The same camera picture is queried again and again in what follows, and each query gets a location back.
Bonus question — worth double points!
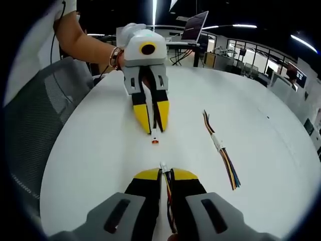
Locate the beige low cabinet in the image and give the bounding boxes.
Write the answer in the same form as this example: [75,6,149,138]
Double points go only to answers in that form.
[204,51,229,69]

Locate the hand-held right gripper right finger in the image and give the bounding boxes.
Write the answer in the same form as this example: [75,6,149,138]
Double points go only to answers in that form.
[171,167,273,241]

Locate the person's white shirt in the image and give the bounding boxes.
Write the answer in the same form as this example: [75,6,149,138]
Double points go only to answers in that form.
[5,0,81,107]

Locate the ceiling light strip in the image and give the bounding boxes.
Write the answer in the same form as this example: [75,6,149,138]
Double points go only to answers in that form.
[200,24,258,31]
[290,34,318,54]

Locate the person's left hand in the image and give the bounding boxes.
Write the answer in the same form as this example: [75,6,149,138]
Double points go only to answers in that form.
[117,23,146,49]

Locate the open laptop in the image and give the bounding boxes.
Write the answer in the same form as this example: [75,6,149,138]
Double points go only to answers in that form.
[176,10,209,43]

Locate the JST connector plug coloured wires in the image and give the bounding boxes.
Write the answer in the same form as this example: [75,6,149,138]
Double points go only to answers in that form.
[159,161,179,234]

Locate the brown bangle bracelet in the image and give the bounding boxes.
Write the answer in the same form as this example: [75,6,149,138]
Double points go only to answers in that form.
[109,46,125,71]

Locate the JST connector coloured wire harness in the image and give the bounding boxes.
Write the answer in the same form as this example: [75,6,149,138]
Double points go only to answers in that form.
[202,109,241,191]

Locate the dark computer monitor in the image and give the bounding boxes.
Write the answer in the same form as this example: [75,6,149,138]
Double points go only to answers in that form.
[295,70,308,89]

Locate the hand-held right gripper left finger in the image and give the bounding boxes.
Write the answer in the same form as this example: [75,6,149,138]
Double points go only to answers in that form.
[50,168,164,241]

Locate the thin black cable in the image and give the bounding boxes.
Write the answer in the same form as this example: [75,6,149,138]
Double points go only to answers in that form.
[51,0,67,65]

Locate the grey mesh office chair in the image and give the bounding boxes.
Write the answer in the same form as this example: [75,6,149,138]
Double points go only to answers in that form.
[4,56,94,217]

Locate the black-legged laptop desk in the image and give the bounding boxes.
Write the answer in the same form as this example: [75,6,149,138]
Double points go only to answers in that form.
[165,41,202,68]

